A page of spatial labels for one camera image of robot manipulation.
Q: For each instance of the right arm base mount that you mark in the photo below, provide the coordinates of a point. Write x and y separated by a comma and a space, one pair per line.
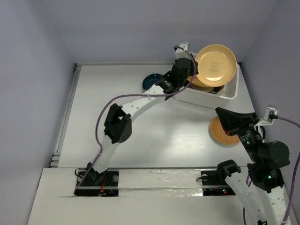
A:
213, 181

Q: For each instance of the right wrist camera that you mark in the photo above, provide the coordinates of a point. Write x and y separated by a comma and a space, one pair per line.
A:
270, 115

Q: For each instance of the dark blue ceramic dish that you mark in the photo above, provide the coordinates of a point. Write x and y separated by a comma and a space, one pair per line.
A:
150, 80

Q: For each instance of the metal rail on left edge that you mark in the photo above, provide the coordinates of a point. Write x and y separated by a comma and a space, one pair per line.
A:
64, 124

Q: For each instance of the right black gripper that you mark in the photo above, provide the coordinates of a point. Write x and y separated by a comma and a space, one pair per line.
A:
232, 120

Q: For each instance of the beige plate with dark rim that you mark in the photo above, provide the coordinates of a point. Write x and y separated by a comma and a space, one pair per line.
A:
217, 89

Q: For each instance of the yellow round plate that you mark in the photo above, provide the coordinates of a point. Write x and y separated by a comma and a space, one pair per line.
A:
217, 65

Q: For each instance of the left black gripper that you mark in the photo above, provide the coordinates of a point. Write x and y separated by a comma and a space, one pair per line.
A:
192, 67

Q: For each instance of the round woven bamboo basket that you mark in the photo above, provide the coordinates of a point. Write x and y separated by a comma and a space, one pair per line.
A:
219, 134

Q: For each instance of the rectangular woven bamboo tray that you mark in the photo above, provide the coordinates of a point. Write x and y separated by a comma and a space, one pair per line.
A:
196, 84

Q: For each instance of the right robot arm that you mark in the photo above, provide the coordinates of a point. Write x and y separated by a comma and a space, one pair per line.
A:
267, 206

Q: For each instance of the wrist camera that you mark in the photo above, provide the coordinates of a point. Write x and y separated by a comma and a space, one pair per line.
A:
180, 50
270, 115

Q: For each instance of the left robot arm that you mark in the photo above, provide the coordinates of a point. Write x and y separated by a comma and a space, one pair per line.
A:
118, 122

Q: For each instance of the white plastic bin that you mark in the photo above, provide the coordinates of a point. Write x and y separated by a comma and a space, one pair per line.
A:
206, 99

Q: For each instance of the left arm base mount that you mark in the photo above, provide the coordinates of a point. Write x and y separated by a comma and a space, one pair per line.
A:
105, 185

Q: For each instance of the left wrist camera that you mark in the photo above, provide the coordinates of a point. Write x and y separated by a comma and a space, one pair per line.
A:
180, 50

